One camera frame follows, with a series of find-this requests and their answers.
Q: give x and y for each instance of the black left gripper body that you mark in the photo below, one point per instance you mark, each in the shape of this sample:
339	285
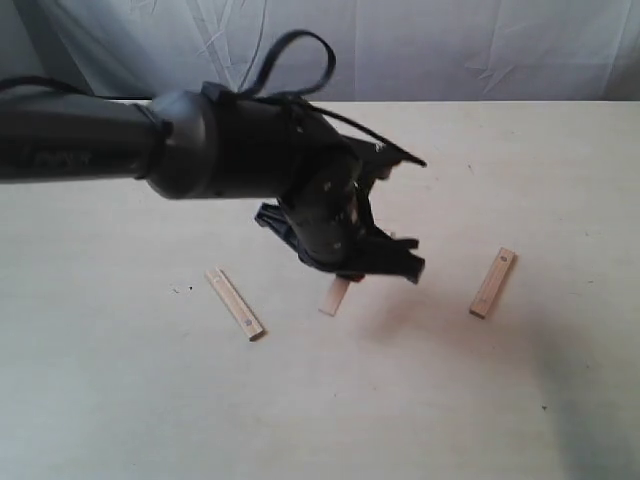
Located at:
328	221

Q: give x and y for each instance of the plain wooden stick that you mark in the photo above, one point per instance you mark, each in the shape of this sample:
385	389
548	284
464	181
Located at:
334	296

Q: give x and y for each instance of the wooden stick with holes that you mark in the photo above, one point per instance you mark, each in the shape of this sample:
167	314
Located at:
236	305
491	286

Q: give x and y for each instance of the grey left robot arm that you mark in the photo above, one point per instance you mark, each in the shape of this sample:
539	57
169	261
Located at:
210	144

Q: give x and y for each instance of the white backdrop cloth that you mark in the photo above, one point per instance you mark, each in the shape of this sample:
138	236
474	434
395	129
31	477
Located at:
386	50

